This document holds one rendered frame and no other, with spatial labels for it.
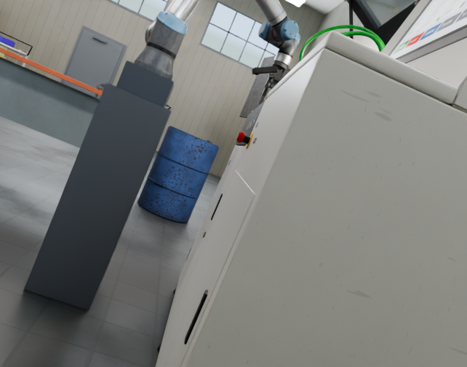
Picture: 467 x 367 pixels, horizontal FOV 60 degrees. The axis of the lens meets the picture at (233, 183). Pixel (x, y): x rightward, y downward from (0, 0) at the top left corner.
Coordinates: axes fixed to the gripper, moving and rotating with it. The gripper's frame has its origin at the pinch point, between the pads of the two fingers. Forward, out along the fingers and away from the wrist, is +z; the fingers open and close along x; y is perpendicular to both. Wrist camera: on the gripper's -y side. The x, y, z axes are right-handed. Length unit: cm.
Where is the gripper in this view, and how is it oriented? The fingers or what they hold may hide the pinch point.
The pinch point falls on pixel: (259, 103)
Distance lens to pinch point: 191.5
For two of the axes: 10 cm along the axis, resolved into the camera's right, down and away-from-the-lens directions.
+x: -0.5, -0.9, 9.9
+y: 9.2, 3.9, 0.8
